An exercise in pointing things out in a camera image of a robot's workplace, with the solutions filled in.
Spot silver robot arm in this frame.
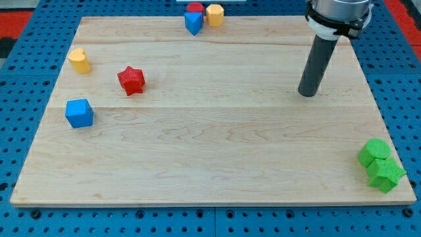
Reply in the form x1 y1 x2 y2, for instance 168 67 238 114
305 0 374 41

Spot wooden board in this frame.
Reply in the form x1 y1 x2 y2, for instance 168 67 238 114
11 16 416 207

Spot red star block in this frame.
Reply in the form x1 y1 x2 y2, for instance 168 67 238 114
117 66 145 96

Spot blue triangle block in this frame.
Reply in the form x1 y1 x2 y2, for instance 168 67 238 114
184 12 203 36

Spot yellow hexagon block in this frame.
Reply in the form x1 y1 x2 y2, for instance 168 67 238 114
206 4 224 27

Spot red cylinder block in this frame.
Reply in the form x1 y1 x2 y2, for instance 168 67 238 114
186 2 205 14

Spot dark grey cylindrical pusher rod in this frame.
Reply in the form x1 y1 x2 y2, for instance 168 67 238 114
298 35 337 97

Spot blue cube block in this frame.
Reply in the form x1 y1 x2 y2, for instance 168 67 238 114
65 99 93 128

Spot yellow heart block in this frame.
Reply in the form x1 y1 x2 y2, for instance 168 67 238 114
67 48 91 74

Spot green cylinder block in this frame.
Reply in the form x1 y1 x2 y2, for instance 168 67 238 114
357 138 391 168

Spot green star block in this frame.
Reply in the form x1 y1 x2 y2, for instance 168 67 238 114
366 157 407 194

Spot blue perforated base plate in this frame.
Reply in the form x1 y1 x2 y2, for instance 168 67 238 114
1 0 420 236

